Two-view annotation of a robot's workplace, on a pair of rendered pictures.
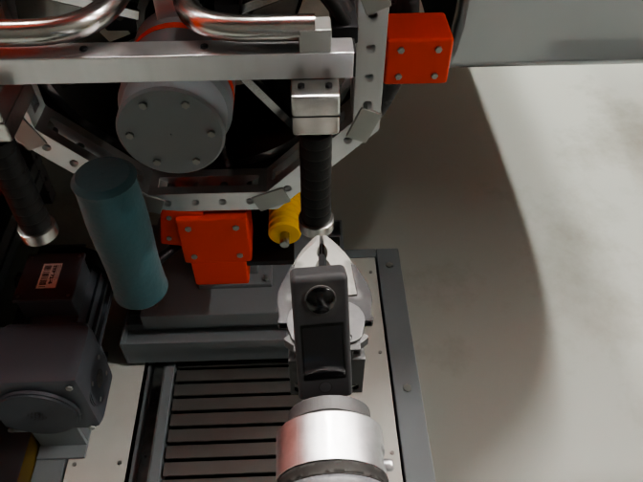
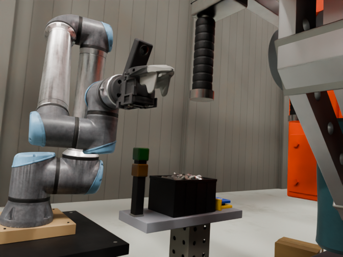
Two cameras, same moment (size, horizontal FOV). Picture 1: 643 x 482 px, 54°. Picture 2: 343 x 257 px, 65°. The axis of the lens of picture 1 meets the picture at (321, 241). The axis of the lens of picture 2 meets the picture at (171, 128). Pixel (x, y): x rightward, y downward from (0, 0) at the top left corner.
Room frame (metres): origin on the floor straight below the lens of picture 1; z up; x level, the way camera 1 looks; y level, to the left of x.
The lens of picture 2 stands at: (0.91, -0.31, 0.65)
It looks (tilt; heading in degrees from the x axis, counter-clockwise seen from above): 5 degrees up; 144
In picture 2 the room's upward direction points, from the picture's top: 3 degrees clockwise
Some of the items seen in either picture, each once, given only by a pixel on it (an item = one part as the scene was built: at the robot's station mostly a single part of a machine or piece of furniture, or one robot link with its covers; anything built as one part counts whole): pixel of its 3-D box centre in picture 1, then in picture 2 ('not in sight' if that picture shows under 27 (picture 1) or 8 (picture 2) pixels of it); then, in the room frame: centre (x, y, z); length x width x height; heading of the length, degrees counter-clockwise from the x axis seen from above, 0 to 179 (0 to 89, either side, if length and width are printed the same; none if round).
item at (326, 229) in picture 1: (316, 179); (203, 57); (0.55, 0.01, 0.83); 0.04 x 0.04 x 0.16
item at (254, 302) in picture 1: (232, 231); not in sight; (0.95, 0.19, 0.32); 0.40 x 0.30 x 0.28; 92
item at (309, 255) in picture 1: (307, 280); (164, 82); (0.41, 0.01, 0.80); 0.09 x 0.03 x 0.06; 2
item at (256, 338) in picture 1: (241, 286); not in sight; (0.95, 0.19, 0.13); 0.50 x 0.36 x 0.10; 92
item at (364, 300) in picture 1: (346, 302); (140, 73); (0.37, -0.02, 0.83); 0.09 x 0.05 x 0.02; 2
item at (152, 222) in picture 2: not in sight; (184, 214); (0.15, 0.31, 0.44); 0.43 x 0.17 x 0.03; 92
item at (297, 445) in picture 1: (334, 453); (118, 91); (0.23, -0.01, 0.81); 0.10 x 0.05 x 0.09; 92
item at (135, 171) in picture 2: not in sight; (139, 170); (0.16, 0.11, 0.59); 0.04 x 0.04 x 0.04; 2
